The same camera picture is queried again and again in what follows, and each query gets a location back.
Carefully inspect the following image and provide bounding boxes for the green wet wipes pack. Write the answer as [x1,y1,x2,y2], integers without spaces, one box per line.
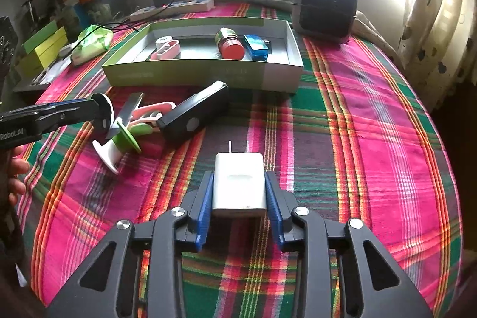
[71,25,113,66]

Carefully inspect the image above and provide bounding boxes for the white usb charger block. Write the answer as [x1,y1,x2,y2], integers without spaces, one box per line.
[212,141,266,219]

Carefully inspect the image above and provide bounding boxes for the black bar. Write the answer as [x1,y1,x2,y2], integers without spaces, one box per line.
[105,93,144,140]

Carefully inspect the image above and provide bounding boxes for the grey black fan heater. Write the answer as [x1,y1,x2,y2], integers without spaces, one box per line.
[292,0,358,44]

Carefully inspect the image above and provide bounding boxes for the brown jar red lid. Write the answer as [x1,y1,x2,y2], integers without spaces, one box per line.
[214,27,245,60]

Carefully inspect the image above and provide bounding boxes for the plaid pink green tablecloth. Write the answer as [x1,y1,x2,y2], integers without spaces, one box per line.
[18,35,462,317]

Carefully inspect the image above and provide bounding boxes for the cream patterned curtain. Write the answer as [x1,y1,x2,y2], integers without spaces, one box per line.
[399,0,476,111]

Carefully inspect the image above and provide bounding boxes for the green grey cardboard box tray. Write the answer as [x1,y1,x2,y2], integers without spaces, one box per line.
[103,17,304,94]

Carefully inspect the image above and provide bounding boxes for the person left hand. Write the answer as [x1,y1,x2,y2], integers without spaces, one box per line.
[7,145,30,207]

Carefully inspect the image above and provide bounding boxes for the white round cap device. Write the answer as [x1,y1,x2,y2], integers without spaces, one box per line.
[155,35,173,49]

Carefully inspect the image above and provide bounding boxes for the black round three-button remote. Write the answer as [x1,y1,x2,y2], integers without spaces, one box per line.
[91,93,114,135]

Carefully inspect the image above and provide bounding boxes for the blue transparent usb tester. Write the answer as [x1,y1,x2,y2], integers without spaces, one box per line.
[243,35,269,61]

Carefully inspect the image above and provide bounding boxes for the yellow green boxes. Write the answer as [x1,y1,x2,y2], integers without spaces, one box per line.
[16,20,68,79]

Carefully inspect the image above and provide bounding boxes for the pink white clip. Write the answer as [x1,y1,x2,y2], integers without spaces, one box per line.
[128,102,176,128]
[150,40,180,61]

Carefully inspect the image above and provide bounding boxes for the white power strip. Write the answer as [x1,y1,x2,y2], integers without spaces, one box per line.
[129,0,214,22]

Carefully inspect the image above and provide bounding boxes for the green white suction holder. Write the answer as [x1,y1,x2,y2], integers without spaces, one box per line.
[92,122,154,174]

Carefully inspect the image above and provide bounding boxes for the black power bank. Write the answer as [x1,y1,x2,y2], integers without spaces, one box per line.
[156,81,230,146]

